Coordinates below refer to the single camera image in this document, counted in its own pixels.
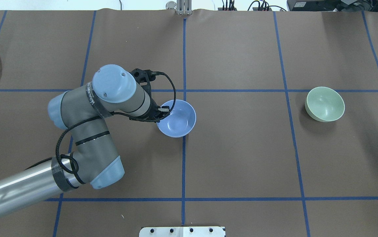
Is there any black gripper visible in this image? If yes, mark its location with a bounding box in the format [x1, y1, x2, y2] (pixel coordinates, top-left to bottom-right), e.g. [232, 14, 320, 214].
[139, 99, 170, 120]

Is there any blue bowl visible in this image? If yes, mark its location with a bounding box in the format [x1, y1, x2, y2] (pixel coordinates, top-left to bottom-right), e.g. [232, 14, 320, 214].
[157, 99, 196, 138]

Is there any green bowl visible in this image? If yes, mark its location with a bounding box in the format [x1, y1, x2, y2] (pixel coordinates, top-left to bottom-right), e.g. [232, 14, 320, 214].
[305, 87, 345, 122]

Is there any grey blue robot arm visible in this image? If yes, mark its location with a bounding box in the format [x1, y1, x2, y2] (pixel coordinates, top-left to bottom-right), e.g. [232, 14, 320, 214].
[0, 64, 174, 218]

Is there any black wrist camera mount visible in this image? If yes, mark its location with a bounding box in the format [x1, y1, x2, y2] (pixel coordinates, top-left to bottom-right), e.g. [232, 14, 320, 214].
[130, 68, 157, 96]

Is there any aluminium frame post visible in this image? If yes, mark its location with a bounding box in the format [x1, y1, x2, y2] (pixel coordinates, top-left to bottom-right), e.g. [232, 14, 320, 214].
[176, 0, 193, 15]

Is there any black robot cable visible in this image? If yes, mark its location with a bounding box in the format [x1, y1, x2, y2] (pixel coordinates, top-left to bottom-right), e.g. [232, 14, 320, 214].
[56, 71, 176, 175]

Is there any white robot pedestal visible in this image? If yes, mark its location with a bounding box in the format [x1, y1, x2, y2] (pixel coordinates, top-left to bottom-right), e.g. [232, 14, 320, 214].
[139, 226, 226, 237]

